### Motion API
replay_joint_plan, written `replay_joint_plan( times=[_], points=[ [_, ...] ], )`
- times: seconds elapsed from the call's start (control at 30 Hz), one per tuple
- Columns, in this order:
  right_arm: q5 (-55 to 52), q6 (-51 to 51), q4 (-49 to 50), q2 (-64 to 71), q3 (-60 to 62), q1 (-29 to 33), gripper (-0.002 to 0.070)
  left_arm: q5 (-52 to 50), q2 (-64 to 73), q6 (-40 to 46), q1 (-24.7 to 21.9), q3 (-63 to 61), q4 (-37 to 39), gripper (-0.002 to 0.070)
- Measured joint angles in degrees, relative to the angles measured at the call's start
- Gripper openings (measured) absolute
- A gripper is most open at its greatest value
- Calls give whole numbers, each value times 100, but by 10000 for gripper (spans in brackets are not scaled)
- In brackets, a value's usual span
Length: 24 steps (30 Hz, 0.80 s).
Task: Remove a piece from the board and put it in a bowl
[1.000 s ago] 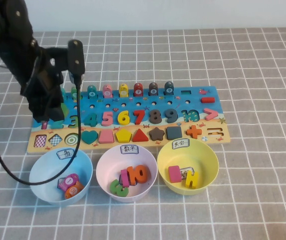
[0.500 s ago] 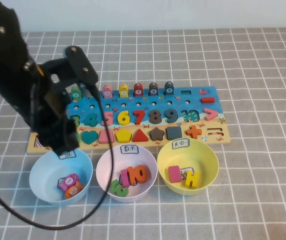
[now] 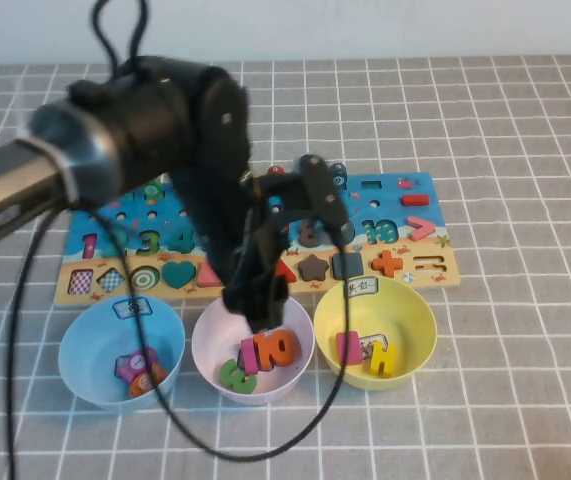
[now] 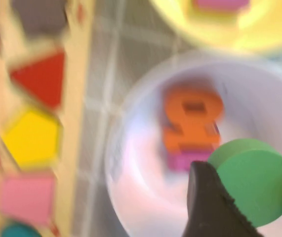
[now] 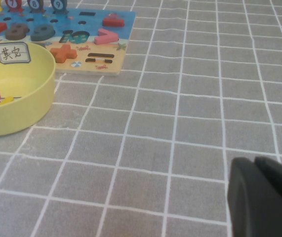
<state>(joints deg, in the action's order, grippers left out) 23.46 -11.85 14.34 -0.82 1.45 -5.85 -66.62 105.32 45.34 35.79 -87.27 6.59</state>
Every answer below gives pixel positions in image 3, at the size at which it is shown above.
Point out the pink wooden greater-than sign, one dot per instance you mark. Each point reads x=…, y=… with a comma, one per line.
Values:
x=427, y=228

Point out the orange fish piece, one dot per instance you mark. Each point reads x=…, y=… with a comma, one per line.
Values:
x=141, y=386

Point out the teal wooden number 4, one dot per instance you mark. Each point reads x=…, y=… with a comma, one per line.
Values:
x=177, y=242

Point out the orange wooden number 10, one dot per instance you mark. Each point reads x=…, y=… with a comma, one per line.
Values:
x=270, y=350

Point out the navy wooden number 9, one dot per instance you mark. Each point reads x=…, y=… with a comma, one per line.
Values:
x=350, y=232

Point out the pink wooden rectangle piece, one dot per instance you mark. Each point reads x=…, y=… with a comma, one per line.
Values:
x=356, y=350

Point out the yellow plastic bowl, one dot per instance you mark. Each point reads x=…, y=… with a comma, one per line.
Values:
x=405, y=320

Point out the red fish piece number 7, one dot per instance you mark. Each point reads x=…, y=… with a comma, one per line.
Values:
x=276, y=170

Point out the grey grid tablecloth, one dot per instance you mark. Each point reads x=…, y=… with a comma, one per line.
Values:
x=490, y=125

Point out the red wooden minus sign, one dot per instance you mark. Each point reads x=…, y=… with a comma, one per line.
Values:
x=416, y=200

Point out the green wooden number 3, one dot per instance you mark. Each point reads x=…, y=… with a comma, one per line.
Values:
x=227, y=375

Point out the light blue plastic bowl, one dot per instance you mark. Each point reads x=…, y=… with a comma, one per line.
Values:
x=90, y=350

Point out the teal wooden heart piece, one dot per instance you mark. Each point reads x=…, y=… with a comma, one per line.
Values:
x=179, y=274

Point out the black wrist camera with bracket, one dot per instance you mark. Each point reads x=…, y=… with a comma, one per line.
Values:
x=322, y=190

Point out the navy fish piece number 9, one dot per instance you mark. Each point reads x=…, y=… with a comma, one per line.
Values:
x=341, y=175

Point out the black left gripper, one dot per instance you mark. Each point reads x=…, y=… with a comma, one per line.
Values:
x=265, y=240

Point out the red wooden triangle piece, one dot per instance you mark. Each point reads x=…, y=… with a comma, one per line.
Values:
x=287, y=275

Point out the yellow wooden equals sign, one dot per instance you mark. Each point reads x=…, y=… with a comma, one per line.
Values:
x=380, y=359

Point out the orange wooden plus sign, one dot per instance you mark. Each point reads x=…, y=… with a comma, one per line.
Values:
x=387, y=263

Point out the dark grey wooden square piece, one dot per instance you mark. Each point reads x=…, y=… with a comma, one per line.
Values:
x=356, y=265

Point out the pink wooden trapezoid piece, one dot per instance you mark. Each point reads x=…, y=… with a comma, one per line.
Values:
x=206, y=277

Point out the white paper label 鱼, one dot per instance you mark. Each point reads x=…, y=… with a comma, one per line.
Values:
x=126, y=307

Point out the brown wooden star piece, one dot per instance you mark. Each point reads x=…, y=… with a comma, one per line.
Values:
x=313, y=267

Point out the magenta wooden number 1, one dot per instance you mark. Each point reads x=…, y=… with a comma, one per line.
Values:
x=250, y=357

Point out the white paper label 其它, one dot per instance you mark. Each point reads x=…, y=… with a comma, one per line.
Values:
x=365, y=287

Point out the brown wooden number 8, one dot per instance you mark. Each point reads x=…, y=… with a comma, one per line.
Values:
x=310, y=235

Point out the wooden number shape puzzle board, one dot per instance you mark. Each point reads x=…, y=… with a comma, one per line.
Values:
x=390, y=210

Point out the light pink plastic bowl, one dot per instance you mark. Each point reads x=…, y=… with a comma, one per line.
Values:
x=210, y=345

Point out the green fish piece number 3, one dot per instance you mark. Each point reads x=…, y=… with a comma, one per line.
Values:
x=154, y=191

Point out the magenta fish piece number 1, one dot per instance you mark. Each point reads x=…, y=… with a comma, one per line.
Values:
x=132, y=361

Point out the teal wooden number 2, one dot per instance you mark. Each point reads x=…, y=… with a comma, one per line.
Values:
x=126, y=246

